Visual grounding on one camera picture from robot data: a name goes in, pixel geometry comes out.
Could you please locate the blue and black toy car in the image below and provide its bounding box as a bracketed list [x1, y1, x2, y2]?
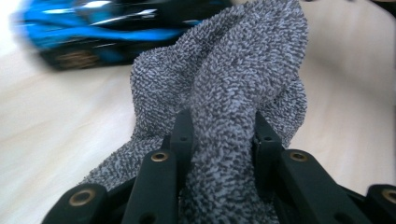
[12, 0, 233, 71]

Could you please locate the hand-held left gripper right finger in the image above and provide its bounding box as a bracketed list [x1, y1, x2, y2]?
[251, 110, 285, 200]

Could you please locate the grey terry towel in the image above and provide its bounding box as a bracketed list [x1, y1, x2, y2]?
[78, 0, 310, 224]

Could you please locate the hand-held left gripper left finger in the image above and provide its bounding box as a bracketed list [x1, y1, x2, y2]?
[162, 108, 196, 188]

